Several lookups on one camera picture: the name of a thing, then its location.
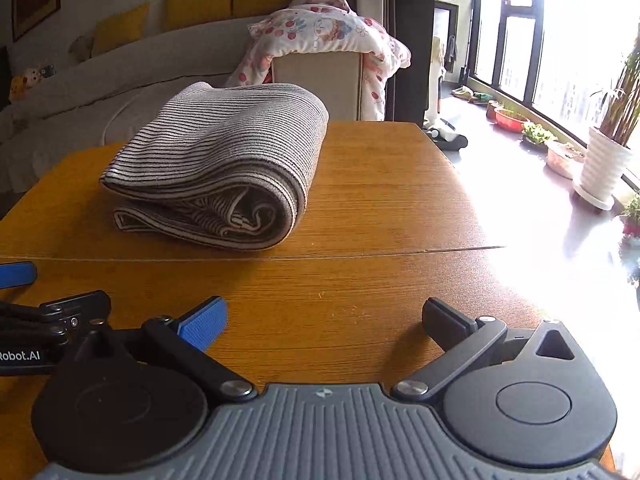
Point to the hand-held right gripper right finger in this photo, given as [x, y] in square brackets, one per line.
[440, 319]

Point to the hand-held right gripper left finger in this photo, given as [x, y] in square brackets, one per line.
[205, 322]

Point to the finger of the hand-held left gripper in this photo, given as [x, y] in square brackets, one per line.
[17, 274]
[75, 307]

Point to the grey striped sweater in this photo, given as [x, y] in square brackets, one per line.
[225, 135]

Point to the grey covered sofa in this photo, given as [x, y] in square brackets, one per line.
[60, 105]

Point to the yellow plush toy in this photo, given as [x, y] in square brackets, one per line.
[18, 89]

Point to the white upright vacuum cleaner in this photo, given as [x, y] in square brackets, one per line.
[440, 125]

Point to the white and pink plush toy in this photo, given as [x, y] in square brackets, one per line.
[33, 77]

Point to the dark cabinet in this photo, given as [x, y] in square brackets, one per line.
[4, 75]

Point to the pink trough planter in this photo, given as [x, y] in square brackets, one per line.
[564, 160]

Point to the green plant in black pot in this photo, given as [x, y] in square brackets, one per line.
[538, 135]

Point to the red basin planter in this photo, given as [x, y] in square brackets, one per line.
[511, 121]

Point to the small brown flower pot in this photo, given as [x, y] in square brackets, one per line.
[493, 110]

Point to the small plant in red pot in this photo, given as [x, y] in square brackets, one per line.
[632, 220]

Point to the green slippers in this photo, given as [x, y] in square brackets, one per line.
[481, 99]

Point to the white ribbed plant pot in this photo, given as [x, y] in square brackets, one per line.
[602, 165]

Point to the beige slippers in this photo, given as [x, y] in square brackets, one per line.
[461, 93]

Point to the beige plush toy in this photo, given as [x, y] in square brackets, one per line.
[82, 50]

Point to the black framed window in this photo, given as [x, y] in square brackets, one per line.
[532, 60]

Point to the dark brown curtain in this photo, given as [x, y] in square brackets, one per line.
[405, 35]

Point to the floral quilt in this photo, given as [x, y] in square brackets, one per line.
[325, 25]

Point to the framed wall picture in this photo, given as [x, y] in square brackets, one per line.
[35, 0]

